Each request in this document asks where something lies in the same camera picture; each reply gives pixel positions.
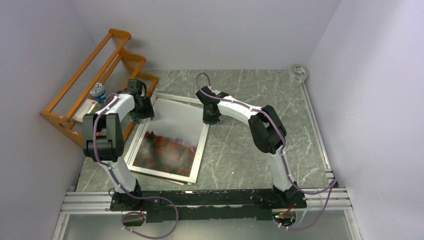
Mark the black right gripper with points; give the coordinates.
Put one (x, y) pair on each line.
(207, 119)

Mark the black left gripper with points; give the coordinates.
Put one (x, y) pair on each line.
(147, 113)

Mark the white picture frame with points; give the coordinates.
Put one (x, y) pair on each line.
(165, 139)

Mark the brown frame backing board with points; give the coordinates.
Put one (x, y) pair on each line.
(165, 179)

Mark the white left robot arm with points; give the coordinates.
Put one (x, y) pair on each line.
(103, 138)

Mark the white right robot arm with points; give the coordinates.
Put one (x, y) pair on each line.
(266, 128)

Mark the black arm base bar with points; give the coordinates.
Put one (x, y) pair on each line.
(184, 205)

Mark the blue white round tin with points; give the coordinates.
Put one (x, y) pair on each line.
(98, 93)

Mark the orange wooden rack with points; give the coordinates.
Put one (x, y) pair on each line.
(111, 65)

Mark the white red small box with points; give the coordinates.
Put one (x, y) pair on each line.
(89, 106)

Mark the aluminium rail frame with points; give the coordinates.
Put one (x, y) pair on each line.
(320, 199)

